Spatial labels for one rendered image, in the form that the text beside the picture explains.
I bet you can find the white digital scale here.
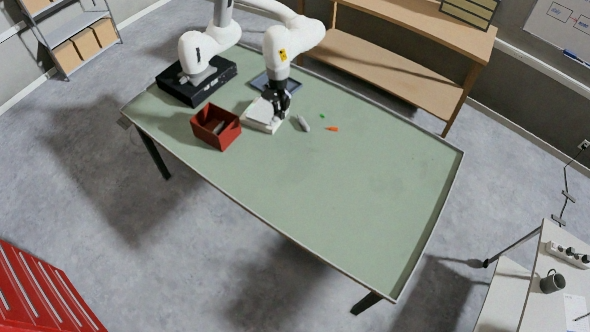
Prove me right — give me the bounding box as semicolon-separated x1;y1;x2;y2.
240;97;284;135

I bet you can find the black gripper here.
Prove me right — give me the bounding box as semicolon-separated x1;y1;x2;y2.
264;77;292;120

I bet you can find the red open box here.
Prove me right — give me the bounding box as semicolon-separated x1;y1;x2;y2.
189;102;242;153

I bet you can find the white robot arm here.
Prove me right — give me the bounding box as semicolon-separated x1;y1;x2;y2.
177;0;325;102

